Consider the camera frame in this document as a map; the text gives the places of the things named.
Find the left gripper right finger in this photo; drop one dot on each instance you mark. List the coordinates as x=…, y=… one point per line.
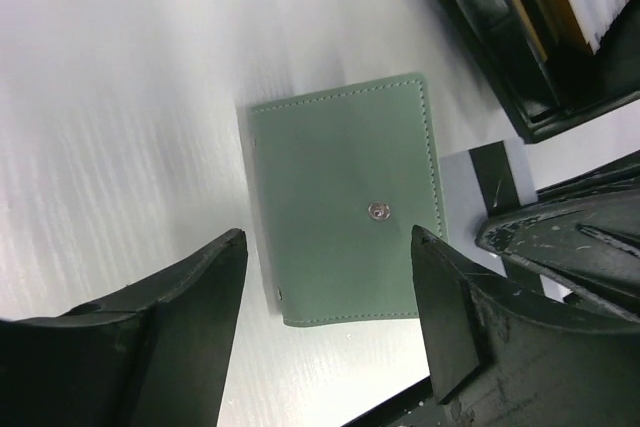
x=500, y=354

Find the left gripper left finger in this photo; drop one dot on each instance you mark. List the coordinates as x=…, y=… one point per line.
x=155, y=353

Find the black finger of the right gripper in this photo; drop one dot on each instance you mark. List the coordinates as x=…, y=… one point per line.
x=582, y=233

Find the white card with black stripe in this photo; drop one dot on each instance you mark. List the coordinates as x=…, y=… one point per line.
x=492, y=178

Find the green card holder wallet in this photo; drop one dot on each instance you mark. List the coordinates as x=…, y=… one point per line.
x=342, y=177

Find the black card box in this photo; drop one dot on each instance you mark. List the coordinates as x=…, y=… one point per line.
x=539, y=67

